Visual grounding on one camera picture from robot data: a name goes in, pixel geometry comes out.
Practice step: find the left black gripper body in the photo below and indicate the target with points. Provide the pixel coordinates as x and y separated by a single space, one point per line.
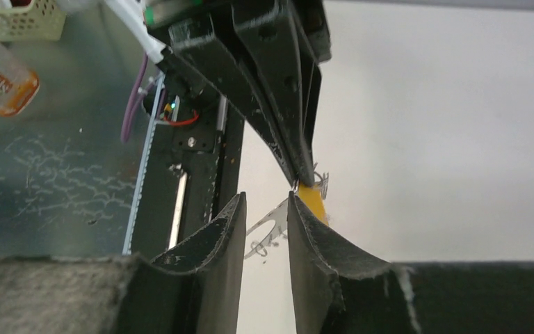
180 77

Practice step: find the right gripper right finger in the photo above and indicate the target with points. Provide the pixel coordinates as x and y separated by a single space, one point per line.
339 288

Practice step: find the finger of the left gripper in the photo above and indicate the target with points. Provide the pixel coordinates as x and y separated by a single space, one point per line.
244 50
311 42

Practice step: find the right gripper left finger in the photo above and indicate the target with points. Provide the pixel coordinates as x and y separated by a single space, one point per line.
194 287

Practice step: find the key with yellow tag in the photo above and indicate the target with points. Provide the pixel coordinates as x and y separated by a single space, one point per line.
313 199

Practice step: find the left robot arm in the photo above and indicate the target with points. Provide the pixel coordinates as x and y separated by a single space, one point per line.
133 23

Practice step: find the beige perforated basket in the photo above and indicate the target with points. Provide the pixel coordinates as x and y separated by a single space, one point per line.
30 20

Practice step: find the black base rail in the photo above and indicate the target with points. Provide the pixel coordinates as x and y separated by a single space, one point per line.
188 171

